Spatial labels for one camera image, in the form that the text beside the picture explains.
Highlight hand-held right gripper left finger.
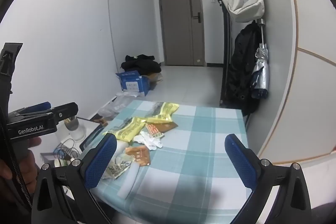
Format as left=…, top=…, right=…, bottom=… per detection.
left=31, top=133, right=117, bottom=224

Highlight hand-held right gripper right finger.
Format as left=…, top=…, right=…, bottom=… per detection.
left=224, top=133, right=311, bottom=224

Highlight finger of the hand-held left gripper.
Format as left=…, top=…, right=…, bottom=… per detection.
left=7, top=101, right=52, bottom=117
left=7, top=102, right=79, bottom=125

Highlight red white chequered packet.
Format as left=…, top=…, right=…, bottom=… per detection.
left=146, top=123, right=164, bottom=138

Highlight yellow packet with clear window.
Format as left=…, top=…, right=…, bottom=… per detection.
left=147, top=102, right=180, bottom=123

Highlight person's left forearm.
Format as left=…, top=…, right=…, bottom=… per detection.
left=0, top=177, right=33, bottom=224

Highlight person's left hand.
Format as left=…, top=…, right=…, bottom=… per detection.
left=0, top=138, right=41, bottom=189

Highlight crumpled printed clear wrapper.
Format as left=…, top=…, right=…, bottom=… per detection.
left=101, top=153, right=134, bottom=179

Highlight grey white cup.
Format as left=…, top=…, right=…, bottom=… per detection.
left=64, top=116, right=87, bottom=142

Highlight navy box with white top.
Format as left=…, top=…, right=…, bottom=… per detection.
left=52, top=116, right=111, bottom=153

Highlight orange brown packet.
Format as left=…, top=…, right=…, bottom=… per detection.
left=125, top=145, right=151, bottom=167

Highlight teal white checked tablecloth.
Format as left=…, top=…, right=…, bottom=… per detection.
left=89, top=100, right=248, bottom=224

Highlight crumpled white tissue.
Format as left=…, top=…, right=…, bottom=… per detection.
left=133, top=131, right=163, bottom=150

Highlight grey plastic mailer bag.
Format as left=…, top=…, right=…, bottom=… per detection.
left=98, top=93, right=132, bottom=119

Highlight blue cardboard box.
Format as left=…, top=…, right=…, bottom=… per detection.
left=115, top=70, right=151, bottom=97

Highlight pile of black clothes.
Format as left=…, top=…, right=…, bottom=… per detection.
left=121, top=54, right=162, bottom=75

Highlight silver folded umbrella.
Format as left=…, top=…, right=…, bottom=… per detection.
left=251, top=19, right=270, bottom=100

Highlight black backpack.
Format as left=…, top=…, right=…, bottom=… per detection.
left=225, top=21, right=263, bottom=115

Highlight brown cardboard box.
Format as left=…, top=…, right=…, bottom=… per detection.
left=147, top=72, right=163, bottom=89

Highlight grey brown door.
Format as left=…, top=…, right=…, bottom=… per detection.
left=157, top=0, right=206, bottom=66

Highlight black cables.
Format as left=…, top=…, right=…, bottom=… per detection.
left=54, top=139, right=80, bottom=161

